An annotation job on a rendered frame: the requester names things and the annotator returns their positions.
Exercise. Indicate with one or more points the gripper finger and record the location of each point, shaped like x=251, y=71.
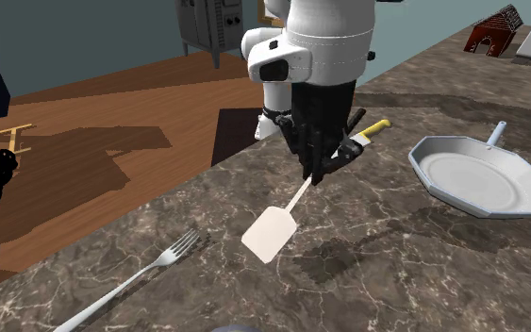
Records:
x=316, y=161
x=348, y=149

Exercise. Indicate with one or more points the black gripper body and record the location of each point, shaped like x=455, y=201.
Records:
x=322, y=108

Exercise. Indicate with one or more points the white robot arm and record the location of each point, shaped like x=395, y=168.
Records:
x=329, y=41

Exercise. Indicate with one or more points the white frying pan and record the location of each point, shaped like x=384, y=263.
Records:
x=472, y=181

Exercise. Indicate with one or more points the grey metal cabinet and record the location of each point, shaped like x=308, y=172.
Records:
x=210, y=23

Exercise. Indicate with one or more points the red dog house figure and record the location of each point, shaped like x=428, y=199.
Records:
x=492, y=33

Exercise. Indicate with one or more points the silver fork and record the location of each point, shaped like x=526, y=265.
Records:
x=122, y=287

